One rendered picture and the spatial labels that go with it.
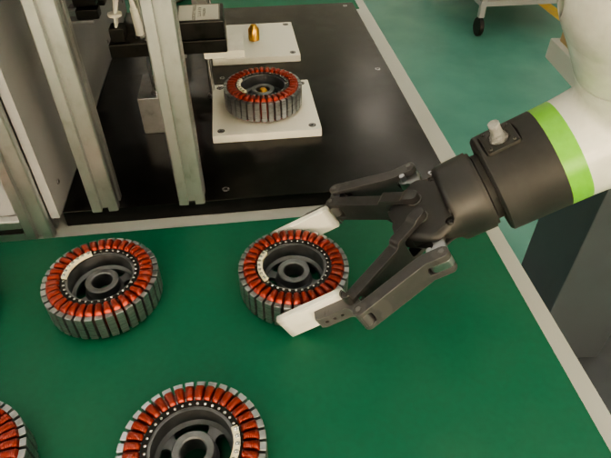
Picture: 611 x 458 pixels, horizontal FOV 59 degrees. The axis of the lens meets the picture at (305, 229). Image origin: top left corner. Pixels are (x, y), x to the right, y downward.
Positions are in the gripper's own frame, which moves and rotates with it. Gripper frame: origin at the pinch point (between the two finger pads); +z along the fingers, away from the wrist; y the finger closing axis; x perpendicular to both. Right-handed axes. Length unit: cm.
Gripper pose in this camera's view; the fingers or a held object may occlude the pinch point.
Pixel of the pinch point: (296, 273)
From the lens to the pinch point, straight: 55.4
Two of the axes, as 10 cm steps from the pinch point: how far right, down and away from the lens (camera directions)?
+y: 0.8, 6.7, -7.4
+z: -8.6, 4.2, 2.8
